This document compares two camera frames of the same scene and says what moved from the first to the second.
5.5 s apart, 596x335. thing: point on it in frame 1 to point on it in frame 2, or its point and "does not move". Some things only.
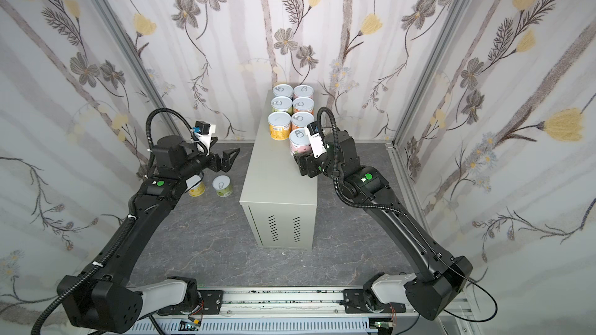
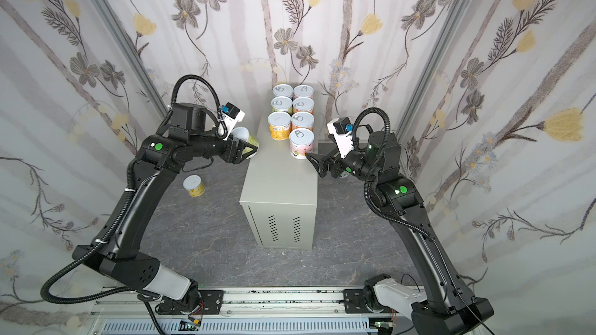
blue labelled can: (282, 90) does not move
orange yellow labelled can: (279, 124) does not move
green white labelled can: (282, 104) does not move
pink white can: (299, 143) does not move
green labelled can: (223, 185) to (243, 134)
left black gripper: (225, 162) to (238, 157)
